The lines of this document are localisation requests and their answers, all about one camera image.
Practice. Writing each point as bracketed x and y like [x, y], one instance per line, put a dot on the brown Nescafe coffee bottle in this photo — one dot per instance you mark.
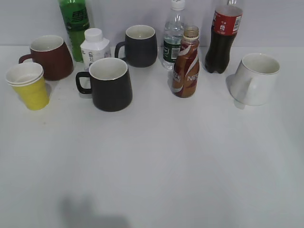
[186, 67]

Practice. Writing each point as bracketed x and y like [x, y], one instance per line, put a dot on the yellow paper cup stack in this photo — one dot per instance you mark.
[27, 80]

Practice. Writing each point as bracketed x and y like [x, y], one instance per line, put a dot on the black mug front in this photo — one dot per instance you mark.
[108, 81]

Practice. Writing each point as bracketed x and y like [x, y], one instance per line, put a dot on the dark grey mug rear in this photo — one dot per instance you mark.
[140, 46]

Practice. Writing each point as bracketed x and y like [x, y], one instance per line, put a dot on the clear water bottle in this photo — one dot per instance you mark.
[173, 32]

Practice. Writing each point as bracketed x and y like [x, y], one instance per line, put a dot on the white milk carton bottle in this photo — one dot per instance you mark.
[94, 47]

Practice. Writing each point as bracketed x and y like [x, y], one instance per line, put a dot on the white ceramic mug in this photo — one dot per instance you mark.
[254, 79]

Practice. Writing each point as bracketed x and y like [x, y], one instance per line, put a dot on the dark red ceramic mug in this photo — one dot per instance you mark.
[52, 53]

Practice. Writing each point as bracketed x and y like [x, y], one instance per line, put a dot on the cola bottle red label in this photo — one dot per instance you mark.
[225, 25]

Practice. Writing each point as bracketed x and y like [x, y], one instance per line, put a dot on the green soda bottle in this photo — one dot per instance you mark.
[76, 21]

